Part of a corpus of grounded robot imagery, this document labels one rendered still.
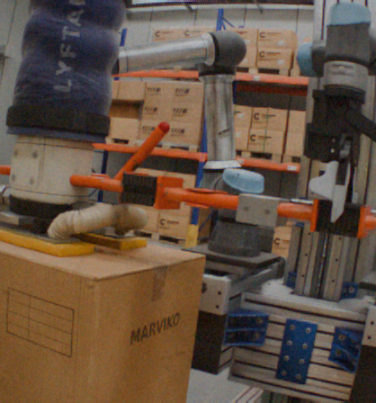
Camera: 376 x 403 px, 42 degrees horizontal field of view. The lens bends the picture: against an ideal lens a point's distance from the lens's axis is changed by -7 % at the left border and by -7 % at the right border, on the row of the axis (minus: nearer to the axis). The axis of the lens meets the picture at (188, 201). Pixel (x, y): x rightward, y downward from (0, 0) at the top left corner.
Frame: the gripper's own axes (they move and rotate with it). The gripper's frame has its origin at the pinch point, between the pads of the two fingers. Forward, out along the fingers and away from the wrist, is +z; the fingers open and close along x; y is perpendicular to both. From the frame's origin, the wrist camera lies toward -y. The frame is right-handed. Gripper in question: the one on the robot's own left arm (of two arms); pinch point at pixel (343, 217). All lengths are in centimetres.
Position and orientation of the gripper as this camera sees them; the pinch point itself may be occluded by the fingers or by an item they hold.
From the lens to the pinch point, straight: 83.0
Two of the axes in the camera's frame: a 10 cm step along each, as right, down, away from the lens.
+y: -8.8, -1.4, 4.5
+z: -1.3, 9.9, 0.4
